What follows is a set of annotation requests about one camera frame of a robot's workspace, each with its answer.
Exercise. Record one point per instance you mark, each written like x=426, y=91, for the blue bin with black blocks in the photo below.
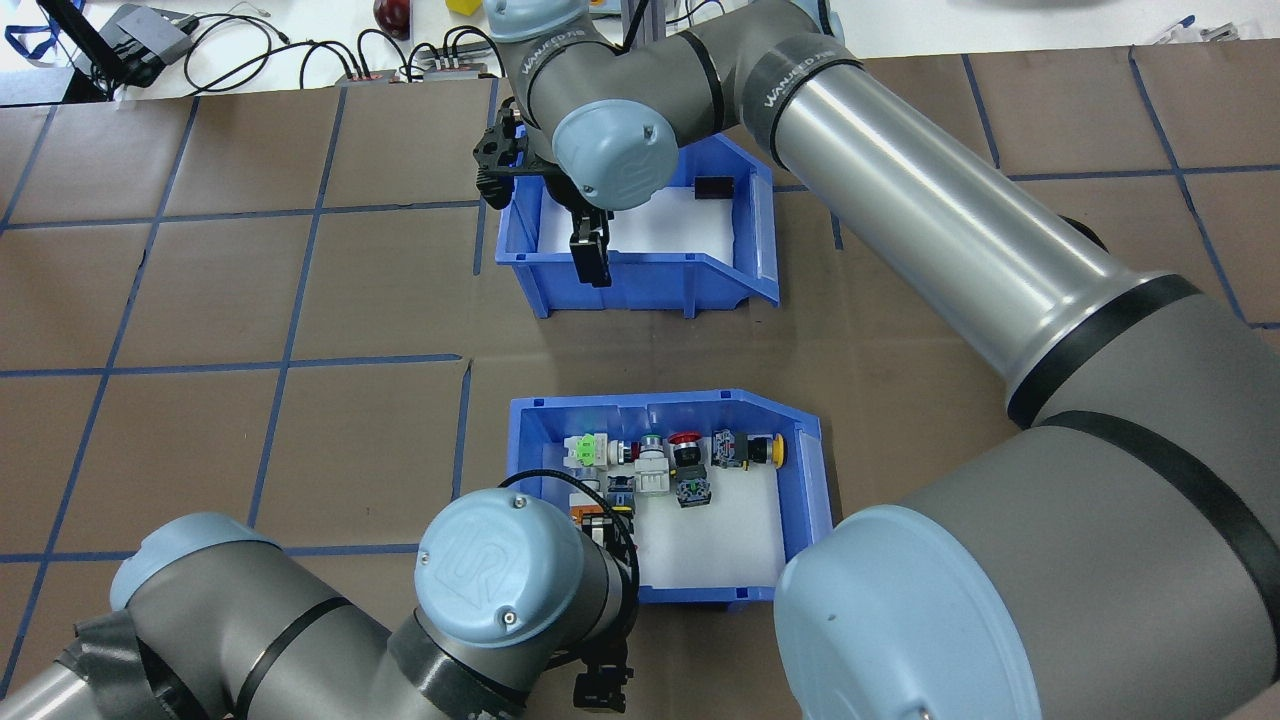
x=640, y=285

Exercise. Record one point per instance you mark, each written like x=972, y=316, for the blue button storage bin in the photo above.
x=805, y=460

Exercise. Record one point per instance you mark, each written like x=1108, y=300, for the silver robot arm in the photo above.
x=900, y=200
x=500, y=570

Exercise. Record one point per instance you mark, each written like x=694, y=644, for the orange block push button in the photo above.
x=582, y=513

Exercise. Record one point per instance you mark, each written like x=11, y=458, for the white block push button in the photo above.
x=652, y=478

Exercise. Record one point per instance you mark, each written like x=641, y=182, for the green block push button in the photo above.
x=585, y=450

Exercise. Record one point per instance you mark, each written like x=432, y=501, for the red mushroom button black body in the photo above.
x=686, y=455

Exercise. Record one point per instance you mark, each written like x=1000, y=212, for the yellow push button black body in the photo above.
x=775, y=450

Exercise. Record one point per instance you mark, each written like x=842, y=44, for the white bin liner sheet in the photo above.
x=680, y=225

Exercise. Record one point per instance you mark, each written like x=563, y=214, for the small black block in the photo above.
x=712, y=188

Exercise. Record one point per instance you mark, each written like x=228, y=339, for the dark usb hub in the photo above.
x=362, y=76
x=445, y=68

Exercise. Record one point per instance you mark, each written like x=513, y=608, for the assorted parts in far bin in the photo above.
x=720, y=540

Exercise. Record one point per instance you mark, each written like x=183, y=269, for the black green contact block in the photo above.
x=693, y=492

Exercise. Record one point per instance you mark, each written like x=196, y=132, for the yellow cube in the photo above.
x=462, y=5

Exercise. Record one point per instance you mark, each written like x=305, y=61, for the red toy fruit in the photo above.
x=392, y=15

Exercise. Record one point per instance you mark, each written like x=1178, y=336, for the grey docking device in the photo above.
x=155, y=30

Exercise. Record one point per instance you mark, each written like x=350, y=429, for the white workbench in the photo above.
x=1000, y=25

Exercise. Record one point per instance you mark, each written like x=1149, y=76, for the black stand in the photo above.
x=75, y=40

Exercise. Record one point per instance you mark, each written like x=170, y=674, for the small blue pen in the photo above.
x=1183, y=21

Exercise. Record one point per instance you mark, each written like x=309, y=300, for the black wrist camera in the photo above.
x=500, y=175

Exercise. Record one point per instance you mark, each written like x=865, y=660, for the aluminium profile post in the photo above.
x=640, y=15

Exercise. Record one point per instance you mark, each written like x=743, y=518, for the grey black selector switch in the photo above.
x=727, y=450

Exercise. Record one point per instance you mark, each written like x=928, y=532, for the small grey metal bracket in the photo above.
x=1225, y=32

